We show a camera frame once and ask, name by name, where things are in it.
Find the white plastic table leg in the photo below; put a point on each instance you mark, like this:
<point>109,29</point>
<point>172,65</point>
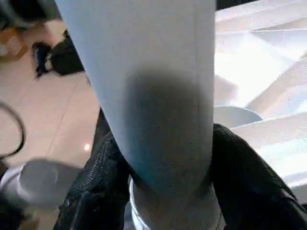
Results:
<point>43,182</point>
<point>148,60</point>

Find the white plastic table top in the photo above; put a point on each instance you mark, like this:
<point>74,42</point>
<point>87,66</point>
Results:
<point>263,60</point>

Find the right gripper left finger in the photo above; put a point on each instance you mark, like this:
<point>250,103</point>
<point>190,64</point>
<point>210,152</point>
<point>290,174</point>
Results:
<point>96,196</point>

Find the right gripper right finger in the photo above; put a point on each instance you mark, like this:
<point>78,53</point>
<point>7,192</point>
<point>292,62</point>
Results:
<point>251,191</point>

